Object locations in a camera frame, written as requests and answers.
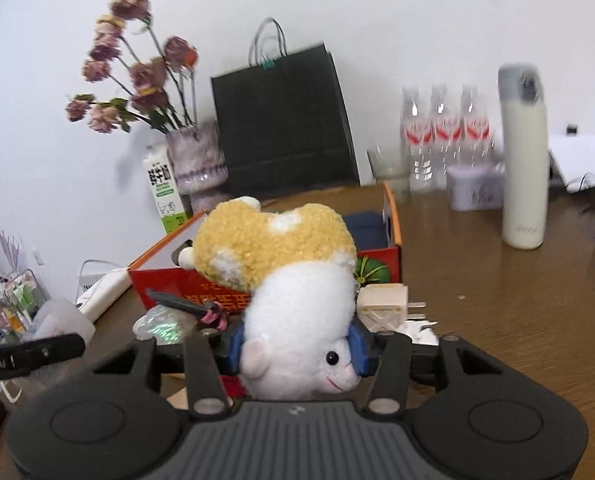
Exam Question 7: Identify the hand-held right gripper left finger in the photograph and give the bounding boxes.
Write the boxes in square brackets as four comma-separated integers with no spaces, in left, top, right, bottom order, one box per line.
[93,327,245,421]

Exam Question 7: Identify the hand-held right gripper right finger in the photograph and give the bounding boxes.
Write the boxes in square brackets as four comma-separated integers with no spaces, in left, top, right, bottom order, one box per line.
[350,319,503,419]

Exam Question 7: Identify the white cube charger plug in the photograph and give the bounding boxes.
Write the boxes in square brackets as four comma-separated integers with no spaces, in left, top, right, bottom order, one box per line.
[357,284,427,333]

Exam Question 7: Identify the yellow and white plush toy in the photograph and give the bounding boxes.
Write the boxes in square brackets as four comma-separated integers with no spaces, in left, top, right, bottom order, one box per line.
[178,196,362,402]

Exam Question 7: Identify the orange cardboard box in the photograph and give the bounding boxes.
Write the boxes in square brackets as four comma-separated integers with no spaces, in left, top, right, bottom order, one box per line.
[127,180,403,321]

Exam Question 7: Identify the wooden desktop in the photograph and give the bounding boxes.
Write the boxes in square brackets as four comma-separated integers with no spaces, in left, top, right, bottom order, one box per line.
[7,180,595,480]

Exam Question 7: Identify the red fuzzy item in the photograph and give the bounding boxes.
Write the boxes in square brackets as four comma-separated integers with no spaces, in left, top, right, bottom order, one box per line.
[221,375,244,402]

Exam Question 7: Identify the translucent plastic container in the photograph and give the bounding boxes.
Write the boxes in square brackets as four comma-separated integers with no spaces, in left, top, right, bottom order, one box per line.
[27,299,97,361]

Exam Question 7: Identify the clear desk organizer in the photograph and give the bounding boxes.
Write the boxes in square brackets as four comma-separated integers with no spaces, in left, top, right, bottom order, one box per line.
[0,267,48,347]

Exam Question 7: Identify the small white paper slip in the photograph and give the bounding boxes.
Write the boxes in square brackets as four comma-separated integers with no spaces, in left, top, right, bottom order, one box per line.
[392,320,441,347]

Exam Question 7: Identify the iridescent plastic wrapper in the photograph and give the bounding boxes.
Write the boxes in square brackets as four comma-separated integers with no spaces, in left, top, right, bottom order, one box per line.
[133,307,198,346]

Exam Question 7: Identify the small green pumpkin toy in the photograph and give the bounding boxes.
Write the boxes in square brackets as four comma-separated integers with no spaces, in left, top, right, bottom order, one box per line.
[355,255,391,289]

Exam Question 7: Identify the white power strip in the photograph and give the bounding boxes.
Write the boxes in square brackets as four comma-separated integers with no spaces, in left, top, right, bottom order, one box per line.
[74,267,133,322]

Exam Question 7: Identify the dark blue pouch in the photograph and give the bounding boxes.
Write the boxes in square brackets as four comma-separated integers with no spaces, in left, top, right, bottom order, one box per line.
[342,211,392,251]

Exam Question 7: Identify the clear glass cup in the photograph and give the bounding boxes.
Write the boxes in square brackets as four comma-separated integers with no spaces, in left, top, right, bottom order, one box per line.
[367,147,412,204]

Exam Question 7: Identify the green and white milk carton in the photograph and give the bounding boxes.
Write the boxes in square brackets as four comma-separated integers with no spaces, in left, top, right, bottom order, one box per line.
[142,142,193,235]

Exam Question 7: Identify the purple tin box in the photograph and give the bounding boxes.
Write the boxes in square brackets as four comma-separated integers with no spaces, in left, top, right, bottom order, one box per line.
[446,164,505,212]

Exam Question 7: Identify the clear red label water bottle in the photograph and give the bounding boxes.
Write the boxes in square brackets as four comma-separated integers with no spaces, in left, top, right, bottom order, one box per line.
[459,85,494,168]
[401,86,432,192]
[430,85,461,176]

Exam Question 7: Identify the black paper bag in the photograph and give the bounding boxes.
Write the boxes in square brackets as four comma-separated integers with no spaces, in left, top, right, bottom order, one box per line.
[210,17,361,196]

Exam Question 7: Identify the white thermos bottle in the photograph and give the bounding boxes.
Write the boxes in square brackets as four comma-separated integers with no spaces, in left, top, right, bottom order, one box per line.
[497,62,549,251]

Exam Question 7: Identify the dried pink flowers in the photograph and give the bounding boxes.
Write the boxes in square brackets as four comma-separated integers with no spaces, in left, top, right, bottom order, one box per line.
[66,0,200,135]

